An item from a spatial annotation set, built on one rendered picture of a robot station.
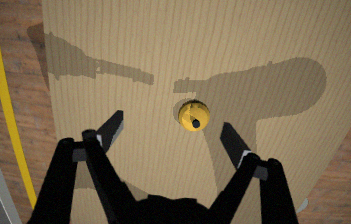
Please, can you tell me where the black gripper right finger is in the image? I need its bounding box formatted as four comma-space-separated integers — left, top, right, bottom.
197, 122, 299, 224

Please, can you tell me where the gold dome bell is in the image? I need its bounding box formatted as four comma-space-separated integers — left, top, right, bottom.
178, 100, 210, 131

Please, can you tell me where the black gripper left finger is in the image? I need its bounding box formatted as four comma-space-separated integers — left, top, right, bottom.
26, 110, 153, 224

